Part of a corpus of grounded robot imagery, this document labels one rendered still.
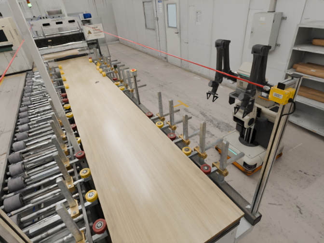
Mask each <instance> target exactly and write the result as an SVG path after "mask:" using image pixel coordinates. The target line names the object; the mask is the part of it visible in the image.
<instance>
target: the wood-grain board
mask: <svg viewBox="0 0 324 243"><path fill-rule="evenodd" d="M57 64H58V65H61V67H62V69H59V71H60V70H63V72H64V74H61V77H63V76H65V77H66V81H63V84H66V83H68V85H69V88H67V89H66V88H65V90H66V93H67V97H68V100H69V103H70V107H71V110H72V113H73V116H74V120H75V123H76V126H77V129H78V132H79V135H80V139H81V142H82V146H83V149H84V152H85V155H86V159H87V161H88V165H89V168H90V171H91V174H92V178H93V181H94V185H95V188H96V191H97V195H98V197H99V201H100V204H101V207H102V210H103V214H104V217H105V220H106V223H107V227H108V230H109V233H110V236H111V240H112V243H207V242H209V241H210V240H212V239H213V238H214V237H216V236H217V235H218V234H220V233H221V232H223V231H224V230H225V229H227V228H228V227H230V226H231V225H232V224H234V223H235V222H237V221H238V220H239V219H241V218H242V217H243V216H244V212H243V211H242V210H241V209H240V208H239V207H238V206H237V205H236V204H235V203H234V202H233V201H232V200H231V199H230V198H229V197H228V196H227V195H226V194H225V193H224V192H223V191H222V190H221V189H220V188H219V187H218V186H217V185H216V184H215V183H214V182H213V181H212V180H211V179H210V178H209V177H208V176H207V175H206V174H205V173H204V172H203V171H202V170H201V169H200V168H199V167H198V166H197V165H196V164H195V163H194V162H193V161H192V160H191V159H190V158H189V157H188V156H187V155H186V154H185V153H184V152H183V151H182V150H181V149H180V148H179V147H178V146H177V145H176V144H175V143H174V142H173V141H172V140H171V139H170V138H168V137H167V136H166V135H165V134H164V133H163V132H162V131H161V130H160V129H159V128H158V127H157V126H156V125H155V124H154V123H153V122H152V121H151V120H150V119H149V118H148V117H147V116H146V115H145V114H144V113H143V112H142V111H141V110H140V109H139V108H138V107H137V106H136V105H135V104H134V103H133V102H132V101H131V100H130V99H129V98H128V97H127V96H126V95H125V94H124V93H123V92H122V91H121V90H120V89H119V88H118V87H117V86H116V85H115V84H114V83H113V82H112V81H111V80H110V79H109V78H108V77H107V76H104V77H103V76H102V73H99V70H96V65H95V64H94V63H93V62H91V63H90V62H89V58H88V57H82V58H77V59H72V60H67V61H62V62H57ZM96 81H99V82H98V83H95V82H96Z"/></svg>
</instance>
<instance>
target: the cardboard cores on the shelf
mask: <svg viewBox="0 0 324 243"><path fill-rule="evenodd" d="M312 45H319V46H324V39H320V38H313V40H312ZM293 69H296V72H299V73H303V74H307V75H311V76H315V77H318V78H322V79H324V66H323V65H319V64H314V63H309V62H307V63H306V64H305V63H301V62H299V63H297V64H294V65H293ZM297 95H300V96H303V97H306V98H309V99H313V100H316V101H319V102H322V103H324V92H322V91H319V90H315V89H312V88H309V87H306V86H303V85H300V87H299V90H298V93H297Z"/></svg>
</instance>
